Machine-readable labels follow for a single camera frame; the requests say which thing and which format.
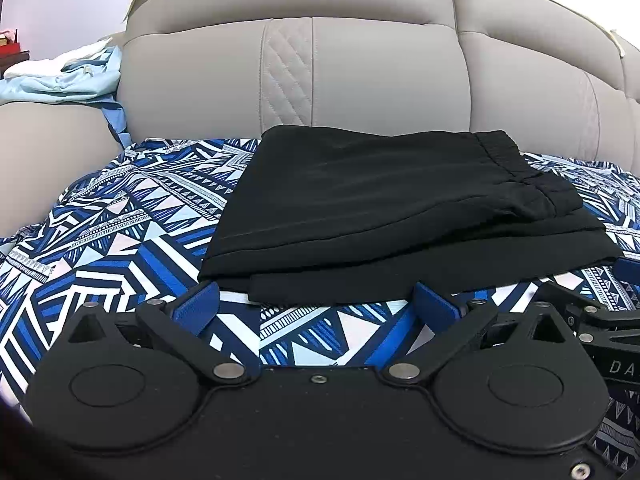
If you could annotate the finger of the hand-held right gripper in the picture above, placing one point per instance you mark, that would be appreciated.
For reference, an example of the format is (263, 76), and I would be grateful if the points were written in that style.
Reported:
(629, 271)
(575, 299)

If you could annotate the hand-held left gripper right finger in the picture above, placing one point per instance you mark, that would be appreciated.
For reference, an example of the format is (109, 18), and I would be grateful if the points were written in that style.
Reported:
(434, 305)

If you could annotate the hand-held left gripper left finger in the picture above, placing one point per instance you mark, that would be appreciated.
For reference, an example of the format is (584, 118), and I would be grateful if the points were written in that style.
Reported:
(196, 306)

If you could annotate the black pants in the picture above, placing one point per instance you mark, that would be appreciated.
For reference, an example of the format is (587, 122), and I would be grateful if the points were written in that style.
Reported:
(400, 220)

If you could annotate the blue geometric printed blanket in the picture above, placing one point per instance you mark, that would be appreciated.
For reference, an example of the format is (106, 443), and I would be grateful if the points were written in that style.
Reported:
(125, 240)

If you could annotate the grey leather sofa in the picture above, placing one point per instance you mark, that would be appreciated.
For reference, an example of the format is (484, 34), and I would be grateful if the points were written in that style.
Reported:
(350, 75)

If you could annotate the light blue cloth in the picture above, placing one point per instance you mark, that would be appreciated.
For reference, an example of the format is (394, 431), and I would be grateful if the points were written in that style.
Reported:
(75, 82)

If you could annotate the white cloth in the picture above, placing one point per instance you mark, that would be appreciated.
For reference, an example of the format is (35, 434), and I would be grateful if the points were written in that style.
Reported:
(45, 66)

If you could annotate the dark red box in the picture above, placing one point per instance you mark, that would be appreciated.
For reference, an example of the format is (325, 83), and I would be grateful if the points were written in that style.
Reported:
(12, 55)

